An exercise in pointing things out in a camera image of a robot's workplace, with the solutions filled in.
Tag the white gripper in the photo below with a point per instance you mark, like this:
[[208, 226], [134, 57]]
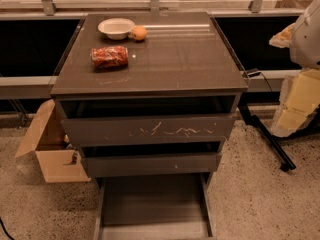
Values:
[[306, 42]]

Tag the red coke can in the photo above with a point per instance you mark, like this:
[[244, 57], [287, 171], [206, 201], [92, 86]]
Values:
[[107, 57]]

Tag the dark grey drawer cabinet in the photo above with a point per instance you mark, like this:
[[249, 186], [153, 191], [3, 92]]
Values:
[[183, 55]]

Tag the top grey drawer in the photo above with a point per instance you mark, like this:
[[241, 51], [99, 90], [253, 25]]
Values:
[[155, 120]]

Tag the bottom grey open drawer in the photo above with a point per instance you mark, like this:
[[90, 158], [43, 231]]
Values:
[[160, 207]]

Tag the middle grey drawer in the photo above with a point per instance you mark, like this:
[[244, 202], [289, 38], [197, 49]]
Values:
[[152, 159]]

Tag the black metal stand leg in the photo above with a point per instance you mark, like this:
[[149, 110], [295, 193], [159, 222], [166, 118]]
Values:
[[286, 162]]

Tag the orange fruit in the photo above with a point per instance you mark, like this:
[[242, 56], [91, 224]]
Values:
[[139, 33]]

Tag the white bowl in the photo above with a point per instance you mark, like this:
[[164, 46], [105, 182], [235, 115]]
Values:
[[116, 28]]

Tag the open cardboard box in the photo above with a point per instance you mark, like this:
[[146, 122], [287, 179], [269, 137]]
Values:
[[46, 139]]

